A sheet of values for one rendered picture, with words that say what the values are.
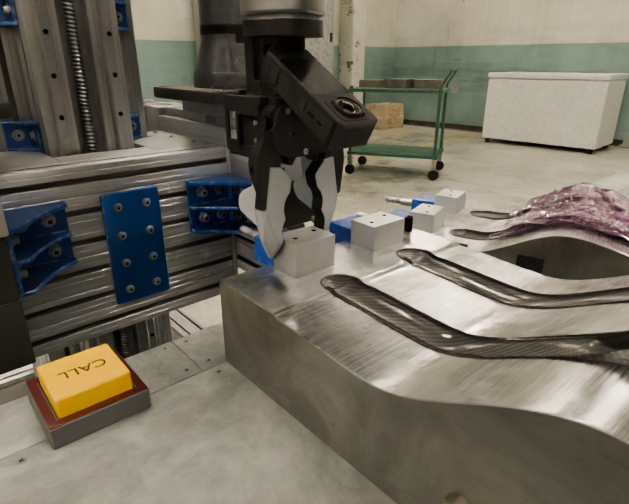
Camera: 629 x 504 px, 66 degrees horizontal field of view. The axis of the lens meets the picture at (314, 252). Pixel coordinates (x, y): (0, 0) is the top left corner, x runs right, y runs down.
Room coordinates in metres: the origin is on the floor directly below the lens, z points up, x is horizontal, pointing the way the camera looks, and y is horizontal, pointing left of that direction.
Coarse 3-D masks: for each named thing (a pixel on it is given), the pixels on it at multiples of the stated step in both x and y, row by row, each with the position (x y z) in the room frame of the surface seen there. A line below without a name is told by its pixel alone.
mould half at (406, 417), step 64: (384, 256) 0.47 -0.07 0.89; (448, 256) 0.48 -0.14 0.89; (256, 320) 0.37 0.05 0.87; (320, 320) 0.34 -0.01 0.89; (448, 320) 0.35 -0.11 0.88; (512, 320) 0.34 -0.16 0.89; (576, 320) 0.30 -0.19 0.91; (256, 384) 0.37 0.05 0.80; (320, 384) 0.30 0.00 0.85; (384, 384) 0.26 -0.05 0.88; (448, 384) 0.24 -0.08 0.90; (512, 384) 0.22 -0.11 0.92; (576, 384) 0.20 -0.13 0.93; (384, 448) 0.25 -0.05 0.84; (448, 448) 0.22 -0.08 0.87; (512, 448) 0.19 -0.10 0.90; (576, 448) 0.17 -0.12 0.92
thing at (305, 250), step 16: (256, 240) 0.47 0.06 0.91; (288, 240) 0.43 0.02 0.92; (304, 240) 0.43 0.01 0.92; (320, 240) 0.44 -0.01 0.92; (256, 256) 0.47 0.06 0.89; (288, 256) 0.43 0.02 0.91; (304, 256) 0.42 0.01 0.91; (320, 256) 0.44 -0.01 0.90; (288, 272) 0.43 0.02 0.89; (304, 272) 0.42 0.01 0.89
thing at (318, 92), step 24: (264, 72) 0.44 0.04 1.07; (288, 72) 0.42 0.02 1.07; (312, 72) 0.43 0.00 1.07; (288, 96) 0.42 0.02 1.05; (312, 96) 0.40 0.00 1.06; (336, 96) 0.40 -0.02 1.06; (312, 120) 0.39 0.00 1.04; (336, 120) 0.37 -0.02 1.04; (360, 120) 0.39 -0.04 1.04; (336, 144) 0.38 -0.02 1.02; (360, 144) 0.39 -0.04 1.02
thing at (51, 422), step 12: (132, 372) 0.36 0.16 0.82; (36, 384) 0.35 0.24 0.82; (144, 384) 0.35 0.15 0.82; (36, 396) 0.33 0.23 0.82; (120, 396) 0.33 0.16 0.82; (48, 408) 0.32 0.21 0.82; (96, 408) 0.32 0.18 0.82; (48, 420) 0.30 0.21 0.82; (60, 420) 0.30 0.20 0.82; (72, 420) 0.30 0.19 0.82
